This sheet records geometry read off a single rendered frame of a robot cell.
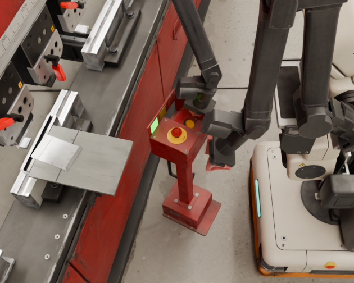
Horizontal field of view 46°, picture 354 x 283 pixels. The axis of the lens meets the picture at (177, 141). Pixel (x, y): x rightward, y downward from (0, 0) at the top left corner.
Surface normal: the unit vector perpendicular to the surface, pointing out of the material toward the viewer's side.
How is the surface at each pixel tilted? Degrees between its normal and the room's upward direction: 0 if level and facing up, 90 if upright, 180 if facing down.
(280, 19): 90
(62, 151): 0
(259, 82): 90
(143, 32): 0
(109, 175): 0
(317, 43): 90
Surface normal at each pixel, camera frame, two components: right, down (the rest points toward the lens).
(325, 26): 0.04, 0.87
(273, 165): -0.05, -0.52
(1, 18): 0.97, 0.18
